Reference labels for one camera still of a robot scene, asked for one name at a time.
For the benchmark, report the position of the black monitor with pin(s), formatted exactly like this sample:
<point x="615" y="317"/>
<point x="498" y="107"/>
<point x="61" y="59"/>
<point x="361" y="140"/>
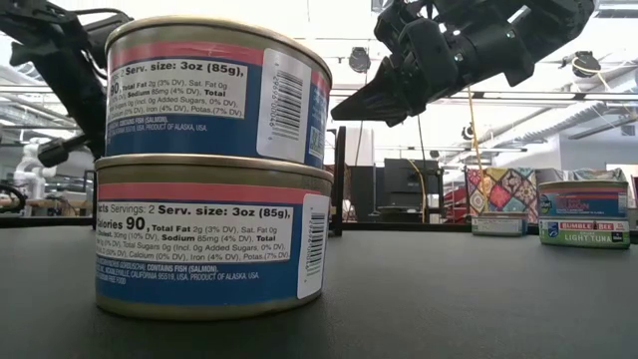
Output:
<point x="404" y="182"/>

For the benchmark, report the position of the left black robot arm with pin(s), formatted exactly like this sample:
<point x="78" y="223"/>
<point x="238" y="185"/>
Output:
<point x="30" y="25"/>

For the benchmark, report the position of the colourful patchwork quilt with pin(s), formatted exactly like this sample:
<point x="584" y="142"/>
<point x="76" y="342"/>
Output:
<point x="498" y="192"/>

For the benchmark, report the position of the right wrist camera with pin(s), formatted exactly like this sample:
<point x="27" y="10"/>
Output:
<point x="399" y="15"/>

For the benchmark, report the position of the black frame post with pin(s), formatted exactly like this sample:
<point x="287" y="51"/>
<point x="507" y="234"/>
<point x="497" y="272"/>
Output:
<point x="339" y="189"/>

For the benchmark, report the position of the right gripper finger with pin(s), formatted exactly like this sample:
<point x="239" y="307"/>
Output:
<point x="401" y="117"/>
<point x="379" y="95"/>

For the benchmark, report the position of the tuna can green label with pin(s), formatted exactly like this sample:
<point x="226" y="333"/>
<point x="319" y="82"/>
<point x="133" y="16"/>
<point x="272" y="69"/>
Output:
<point x="498" y="225"/>
<point x="583" y="234"/>

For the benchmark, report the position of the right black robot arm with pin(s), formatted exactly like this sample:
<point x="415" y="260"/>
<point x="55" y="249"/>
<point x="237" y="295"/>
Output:
<point x="558" y="20"/>

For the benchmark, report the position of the salmon can blue label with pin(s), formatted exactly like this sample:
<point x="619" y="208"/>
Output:
<point x="199" y="100"/>
<point x="583" y="202"/>
<point x="199" y="249"/>

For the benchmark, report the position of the black table mat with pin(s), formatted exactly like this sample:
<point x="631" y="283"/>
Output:
<point x="448" y="299"/>

